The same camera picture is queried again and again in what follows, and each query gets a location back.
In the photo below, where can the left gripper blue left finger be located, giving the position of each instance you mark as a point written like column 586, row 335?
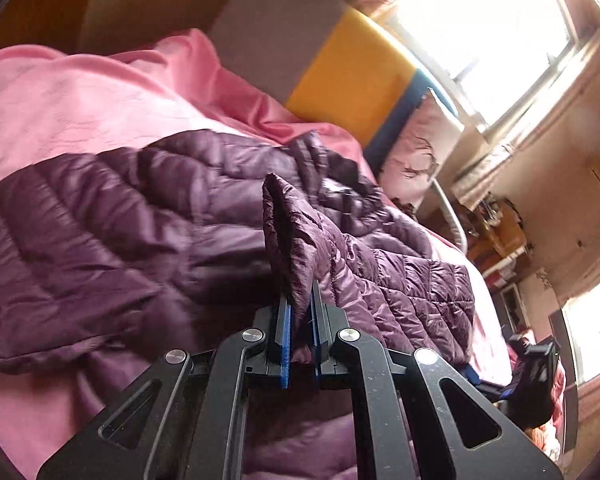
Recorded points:
column 185, row 416

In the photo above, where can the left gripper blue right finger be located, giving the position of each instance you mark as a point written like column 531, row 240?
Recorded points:
column 415, row 416

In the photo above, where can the purple quilted down jacket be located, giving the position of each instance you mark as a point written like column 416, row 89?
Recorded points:
column 109, row 260

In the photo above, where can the bright bedroom window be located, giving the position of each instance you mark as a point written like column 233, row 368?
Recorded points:
column 493, row 57

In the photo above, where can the low grey side shelf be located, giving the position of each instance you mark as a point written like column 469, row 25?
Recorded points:
column 510, row 310

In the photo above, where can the side window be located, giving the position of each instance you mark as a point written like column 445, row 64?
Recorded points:
column 582, row 318

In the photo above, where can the wooden desk with clutter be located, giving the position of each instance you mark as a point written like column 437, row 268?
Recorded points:
column 498, row 245

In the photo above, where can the right pink curtain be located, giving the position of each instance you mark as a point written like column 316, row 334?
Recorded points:
column 548, row 105

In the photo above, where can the white deer print pillow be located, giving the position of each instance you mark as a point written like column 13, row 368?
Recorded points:
column 422, row 147

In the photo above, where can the pink bed duvet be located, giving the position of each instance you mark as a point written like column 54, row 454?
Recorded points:
column 52, row 103

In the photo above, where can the grey yellow blue headboard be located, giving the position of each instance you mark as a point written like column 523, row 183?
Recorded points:
column 326, row 62

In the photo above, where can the grey metal bed rail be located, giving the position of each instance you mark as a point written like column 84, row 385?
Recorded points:
column 451, row 218

